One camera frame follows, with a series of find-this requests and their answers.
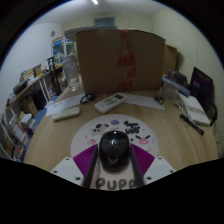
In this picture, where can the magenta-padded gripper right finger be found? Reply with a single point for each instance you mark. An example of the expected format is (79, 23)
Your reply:
(158, 168)

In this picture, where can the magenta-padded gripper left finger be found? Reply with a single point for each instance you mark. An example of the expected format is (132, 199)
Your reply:
(70, 170)

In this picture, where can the black computer mouse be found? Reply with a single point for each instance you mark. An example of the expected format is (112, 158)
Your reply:
(114, 150)

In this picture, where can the round printed mouse pad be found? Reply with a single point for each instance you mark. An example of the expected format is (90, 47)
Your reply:
(113, 123)

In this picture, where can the black marker pen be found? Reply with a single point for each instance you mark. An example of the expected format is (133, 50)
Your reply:
(191, 124)

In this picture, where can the flat white rectangular device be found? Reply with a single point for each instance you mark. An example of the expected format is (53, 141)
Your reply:
(66, 113)

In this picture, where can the white shelf unit with books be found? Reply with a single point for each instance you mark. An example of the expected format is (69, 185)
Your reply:
(15, 133)

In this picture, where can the white open notebook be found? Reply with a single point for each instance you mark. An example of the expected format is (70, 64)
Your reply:
(197, 111)

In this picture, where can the long white paper sheet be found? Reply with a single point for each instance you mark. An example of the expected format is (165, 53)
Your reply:
(143, 101)

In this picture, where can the black eyeglasses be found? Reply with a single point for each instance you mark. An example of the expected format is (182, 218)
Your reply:
(87, 98)

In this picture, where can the brown cardboard box under desk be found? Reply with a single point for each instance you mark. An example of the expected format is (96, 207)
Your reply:
(28, 106)

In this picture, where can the black computer tower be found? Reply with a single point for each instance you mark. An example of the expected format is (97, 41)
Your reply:
(38, 99)

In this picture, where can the white remote control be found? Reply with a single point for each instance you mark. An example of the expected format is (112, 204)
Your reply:
(110, 103)

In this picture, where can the stack of small boxes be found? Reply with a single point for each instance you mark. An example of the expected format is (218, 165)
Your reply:
(175, 85)

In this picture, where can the dark computer monitor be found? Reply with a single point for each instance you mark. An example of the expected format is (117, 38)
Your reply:
(201, 87)

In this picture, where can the cluttered wooden side desk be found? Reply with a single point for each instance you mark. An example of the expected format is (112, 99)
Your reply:
(28, 87)

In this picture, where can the black tall stand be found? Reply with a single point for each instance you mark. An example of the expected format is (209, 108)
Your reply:
(53, 75)

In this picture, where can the clear plastic water jug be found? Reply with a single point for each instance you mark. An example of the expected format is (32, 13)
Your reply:
(71, 71)

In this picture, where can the small brown cardboard box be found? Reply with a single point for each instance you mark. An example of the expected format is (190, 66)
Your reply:
(171, 58)

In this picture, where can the large brown cardboard box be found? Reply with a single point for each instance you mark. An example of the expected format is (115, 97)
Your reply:
(106, 63)

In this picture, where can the white glass display cabinet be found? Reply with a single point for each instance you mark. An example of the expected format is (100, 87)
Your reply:
(60, 48)

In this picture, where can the pile of papers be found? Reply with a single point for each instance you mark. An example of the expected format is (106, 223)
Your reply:
(76, 31)

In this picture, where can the door with window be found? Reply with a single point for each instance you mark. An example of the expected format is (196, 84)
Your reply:
(104, 22)

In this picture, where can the ceiling tube light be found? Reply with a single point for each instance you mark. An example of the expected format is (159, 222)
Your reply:
(95, 1)

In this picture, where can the round wall clock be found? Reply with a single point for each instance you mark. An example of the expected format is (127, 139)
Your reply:
(53, 33)

